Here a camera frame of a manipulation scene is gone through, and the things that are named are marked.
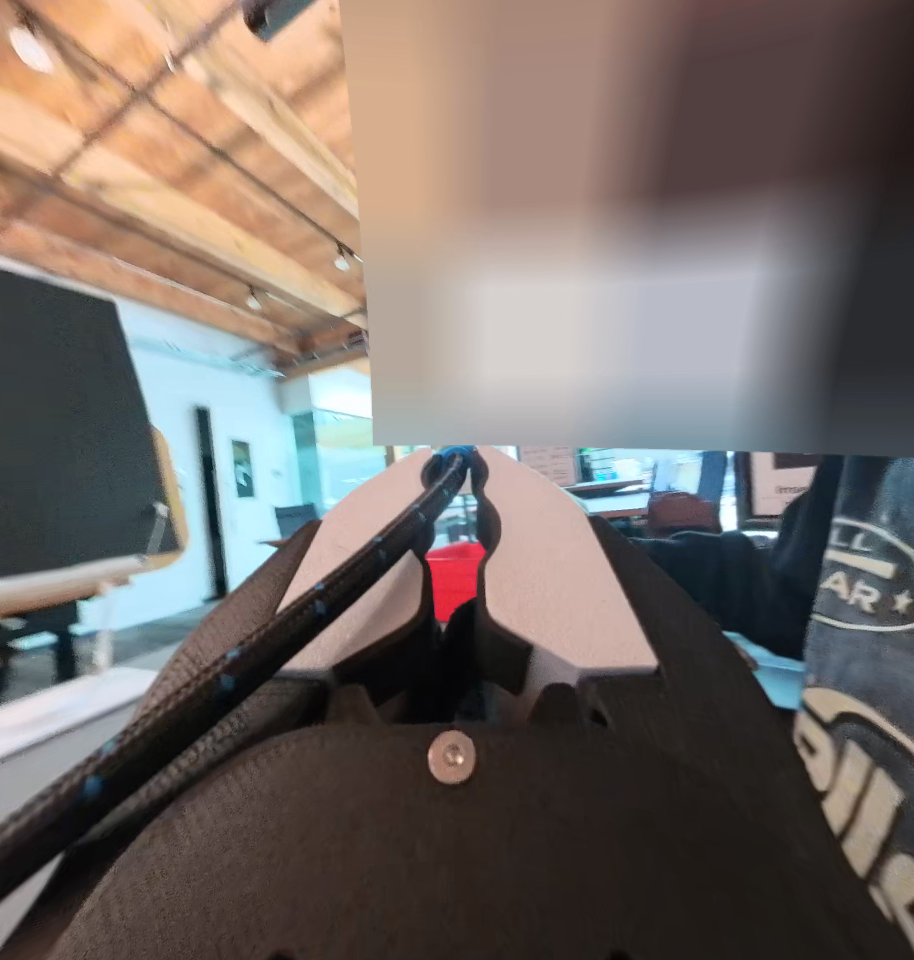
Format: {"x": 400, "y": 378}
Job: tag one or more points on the dark wall poster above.
{"x": 243, "y": 469}

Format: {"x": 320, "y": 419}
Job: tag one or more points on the black panel with wooden rim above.
{"x": 51, "y": 412}

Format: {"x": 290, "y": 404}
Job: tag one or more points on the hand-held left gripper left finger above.
{"x": 367, "y": 600}

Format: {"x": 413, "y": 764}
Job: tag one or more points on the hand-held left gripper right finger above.
{"x": 569, "y": 592}

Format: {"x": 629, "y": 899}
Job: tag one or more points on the person's right forearm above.
{"x": 742, "y": 577}

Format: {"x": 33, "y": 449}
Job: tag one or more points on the person's dark printed shirt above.
{"x": 877, "y": 675}

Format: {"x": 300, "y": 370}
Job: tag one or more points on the red plastic bin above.
{"x": 457, "y": 577}

